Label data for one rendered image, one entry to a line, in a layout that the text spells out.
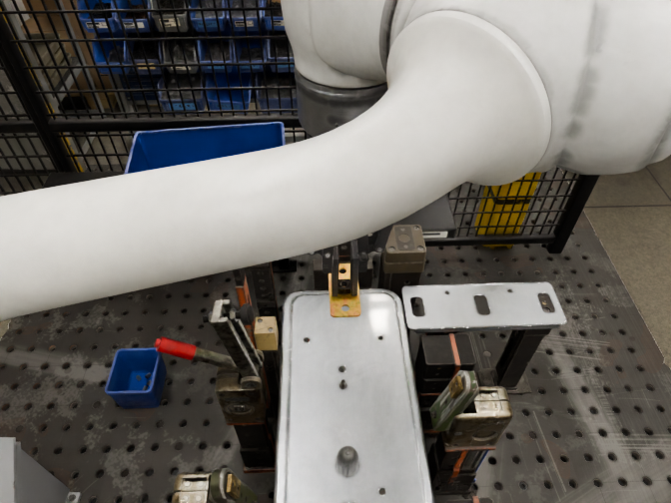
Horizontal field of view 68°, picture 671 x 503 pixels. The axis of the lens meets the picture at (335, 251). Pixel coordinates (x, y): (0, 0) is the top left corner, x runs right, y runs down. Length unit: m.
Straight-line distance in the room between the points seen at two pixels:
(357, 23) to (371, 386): 0.62
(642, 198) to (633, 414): 1.94
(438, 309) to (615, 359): 0.57
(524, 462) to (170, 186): 1.03
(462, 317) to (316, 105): 0.61
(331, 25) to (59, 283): 0.23
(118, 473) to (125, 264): 0.96
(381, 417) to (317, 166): 0.63
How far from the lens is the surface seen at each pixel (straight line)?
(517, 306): 0.98
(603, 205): 2.96
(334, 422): 0.81
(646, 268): 2.71
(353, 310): 0.61
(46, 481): 1.08
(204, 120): 1.13
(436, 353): 0.91
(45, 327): 1.45
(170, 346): 0.75
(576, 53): 0.27
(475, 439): 0.87
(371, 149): 0.23
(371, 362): 0.86
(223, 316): 0.67
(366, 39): 0.34
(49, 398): 1.33
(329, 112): 0.41
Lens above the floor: 1.74
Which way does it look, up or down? 47 degrees down
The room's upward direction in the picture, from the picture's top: straight up
